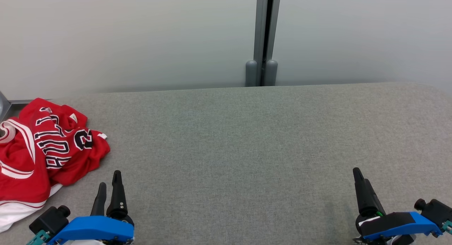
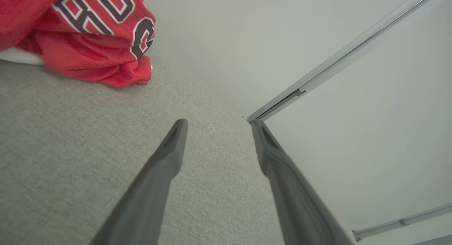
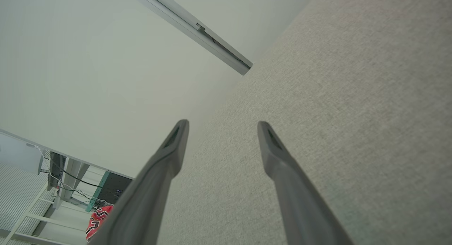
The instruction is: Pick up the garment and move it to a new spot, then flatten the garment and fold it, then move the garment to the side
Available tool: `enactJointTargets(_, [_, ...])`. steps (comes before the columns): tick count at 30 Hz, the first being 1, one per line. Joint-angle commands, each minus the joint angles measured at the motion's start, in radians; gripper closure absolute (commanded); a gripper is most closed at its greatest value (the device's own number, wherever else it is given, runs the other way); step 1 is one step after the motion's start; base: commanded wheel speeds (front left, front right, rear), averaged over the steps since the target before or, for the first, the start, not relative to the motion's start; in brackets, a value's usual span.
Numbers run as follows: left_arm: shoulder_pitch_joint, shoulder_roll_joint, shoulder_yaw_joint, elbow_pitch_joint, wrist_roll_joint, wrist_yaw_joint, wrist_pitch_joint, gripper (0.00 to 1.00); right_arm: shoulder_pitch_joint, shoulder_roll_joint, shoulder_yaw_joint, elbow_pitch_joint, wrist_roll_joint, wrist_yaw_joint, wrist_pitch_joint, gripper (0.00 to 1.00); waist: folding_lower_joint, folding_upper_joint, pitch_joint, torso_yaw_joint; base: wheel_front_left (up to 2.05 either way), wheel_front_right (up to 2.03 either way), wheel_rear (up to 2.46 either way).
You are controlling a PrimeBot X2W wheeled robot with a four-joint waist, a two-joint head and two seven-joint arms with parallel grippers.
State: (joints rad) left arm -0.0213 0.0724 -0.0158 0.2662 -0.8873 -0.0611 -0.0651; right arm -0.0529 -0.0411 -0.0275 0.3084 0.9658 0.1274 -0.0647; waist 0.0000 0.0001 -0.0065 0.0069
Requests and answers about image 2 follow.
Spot red T-shirt white sleeves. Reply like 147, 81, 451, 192
0, 0, 156, 89

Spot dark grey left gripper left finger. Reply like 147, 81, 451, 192
90, 119, 188, 245

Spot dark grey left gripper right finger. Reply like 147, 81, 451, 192
251, 119, 355, 245

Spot grey metal partition bottom rail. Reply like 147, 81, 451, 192
352, 203, 452, 242
242, 0, 449, 124

